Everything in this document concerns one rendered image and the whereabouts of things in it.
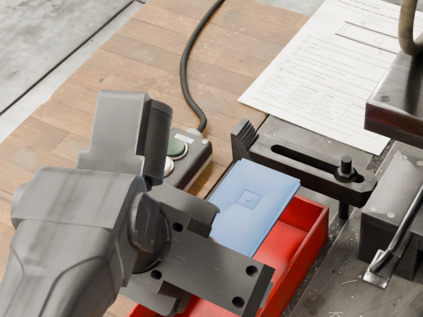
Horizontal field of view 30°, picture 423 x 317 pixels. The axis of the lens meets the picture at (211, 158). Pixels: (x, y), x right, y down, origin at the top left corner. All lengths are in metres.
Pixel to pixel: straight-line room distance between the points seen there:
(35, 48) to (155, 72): 1.62
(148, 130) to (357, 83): 0.56
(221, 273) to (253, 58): 0.60
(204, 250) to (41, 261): 0.17
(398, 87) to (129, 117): 0.28
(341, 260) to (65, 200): 0.47
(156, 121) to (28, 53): 2.16
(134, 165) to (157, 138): 0.04
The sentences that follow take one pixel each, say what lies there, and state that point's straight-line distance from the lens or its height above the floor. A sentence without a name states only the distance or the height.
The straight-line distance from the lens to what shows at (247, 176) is 0.84.
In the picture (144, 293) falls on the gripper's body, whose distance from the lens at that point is 0.68.
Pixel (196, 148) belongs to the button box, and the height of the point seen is 0.93.
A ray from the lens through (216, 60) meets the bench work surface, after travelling 1.15.
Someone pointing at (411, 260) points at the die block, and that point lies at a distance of 0.87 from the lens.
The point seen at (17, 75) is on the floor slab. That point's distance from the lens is 2.66.
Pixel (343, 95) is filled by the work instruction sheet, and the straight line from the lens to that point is 1.09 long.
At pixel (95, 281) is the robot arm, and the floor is 1.26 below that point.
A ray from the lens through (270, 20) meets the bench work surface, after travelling 1.22.
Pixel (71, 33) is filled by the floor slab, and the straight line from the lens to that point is 2.78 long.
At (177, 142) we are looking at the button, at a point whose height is 0.94.
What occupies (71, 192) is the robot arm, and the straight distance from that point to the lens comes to 0.51.
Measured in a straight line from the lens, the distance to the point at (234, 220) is 0.80.
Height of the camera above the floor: 1.64
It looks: 47 degrees down
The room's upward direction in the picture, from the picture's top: 7 degrees counter-clockwise
